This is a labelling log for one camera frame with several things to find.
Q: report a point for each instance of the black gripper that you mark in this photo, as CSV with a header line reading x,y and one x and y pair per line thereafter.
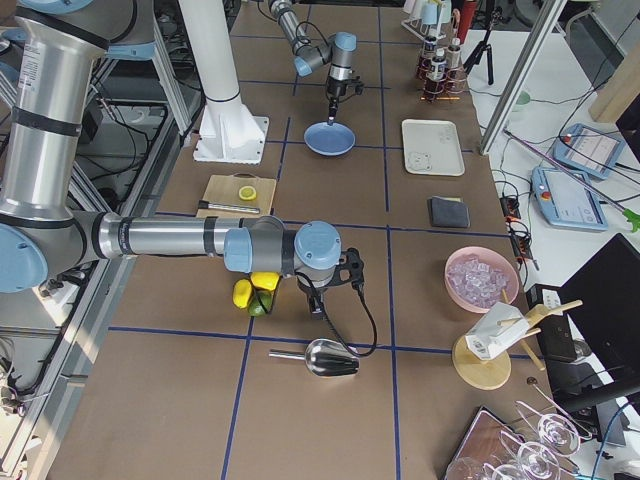
x,y
311,291
334,90

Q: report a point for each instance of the wooden cutting board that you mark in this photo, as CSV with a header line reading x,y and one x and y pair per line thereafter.
x,y
224,189

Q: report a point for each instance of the copper wire bottle rack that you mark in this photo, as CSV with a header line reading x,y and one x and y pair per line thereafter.
x,y
450,91

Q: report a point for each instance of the black tripod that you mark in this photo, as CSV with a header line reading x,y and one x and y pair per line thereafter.
x,y
493,16

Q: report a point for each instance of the round wooden stand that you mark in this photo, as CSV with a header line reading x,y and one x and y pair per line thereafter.
x,y
492,374

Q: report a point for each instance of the white wire cup rack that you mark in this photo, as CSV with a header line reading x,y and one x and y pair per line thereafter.
x,y
429,17

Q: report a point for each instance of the grey folded cloth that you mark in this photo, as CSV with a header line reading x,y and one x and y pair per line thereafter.
x,y
448,213

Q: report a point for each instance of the small yellow lemon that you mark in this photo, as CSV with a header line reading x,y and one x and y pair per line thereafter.
x,y
242,293

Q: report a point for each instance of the dark tea bottle right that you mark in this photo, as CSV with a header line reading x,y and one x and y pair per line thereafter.
x,y
429,47

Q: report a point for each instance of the red cylinder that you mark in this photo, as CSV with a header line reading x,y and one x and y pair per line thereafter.
x,y
467,13

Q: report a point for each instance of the metal handled knife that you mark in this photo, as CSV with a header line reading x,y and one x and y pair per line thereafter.
x,y
203,204

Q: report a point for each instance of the white paper carton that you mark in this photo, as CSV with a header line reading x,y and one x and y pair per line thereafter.
x,y
496,331

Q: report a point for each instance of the metal ice scoop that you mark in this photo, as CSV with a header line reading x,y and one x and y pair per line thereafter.
x,y
324,358

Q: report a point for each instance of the blue teach pendant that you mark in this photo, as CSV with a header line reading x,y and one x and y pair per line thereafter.
x,y
589,150
566,203

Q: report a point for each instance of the blue teach pendant near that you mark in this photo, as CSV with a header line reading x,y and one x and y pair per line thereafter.
x,y
566,203

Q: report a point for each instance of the dark tea bottle left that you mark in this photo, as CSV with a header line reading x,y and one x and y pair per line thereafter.
x,y
434,84

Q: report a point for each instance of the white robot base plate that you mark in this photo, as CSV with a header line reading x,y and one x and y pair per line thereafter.
x,y
229,133

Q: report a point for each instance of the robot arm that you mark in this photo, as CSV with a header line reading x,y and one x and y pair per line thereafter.
x,y
41,237
336,51

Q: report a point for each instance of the cream bear tray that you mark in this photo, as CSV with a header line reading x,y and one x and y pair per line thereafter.
x,y
432,147

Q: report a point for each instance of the green bowl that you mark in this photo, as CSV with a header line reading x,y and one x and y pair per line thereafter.
x,y
522,101

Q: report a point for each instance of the blue teach pendant far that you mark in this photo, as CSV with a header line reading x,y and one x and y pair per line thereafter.
x,y
589,150

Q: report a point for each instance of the blue round plate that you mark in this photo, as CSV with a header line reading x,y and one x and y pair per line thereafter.
x,y
329,139

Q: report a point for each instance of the lemon half slice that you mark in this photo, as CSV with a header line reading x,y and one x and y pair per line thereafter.
x,y
247,193

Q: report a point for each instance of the pink bowl of ice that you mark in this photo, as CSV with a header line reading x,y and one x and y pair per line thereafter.
x,y
476,278

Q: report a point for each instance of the white robot column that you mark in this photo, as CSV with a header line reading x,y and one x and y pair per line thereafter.
x,y
208,35

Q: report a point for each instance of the black monitor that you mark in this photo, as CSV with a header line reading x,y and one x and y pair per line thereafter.
x,y
608,319

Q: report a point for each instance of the aluminium frame post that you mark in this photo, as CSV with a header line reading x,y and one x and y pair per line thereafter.
x,y
532,48

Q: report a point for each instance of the large yellow lemon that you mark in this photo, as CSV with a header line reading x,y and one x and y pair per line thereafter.
x,y
265,280

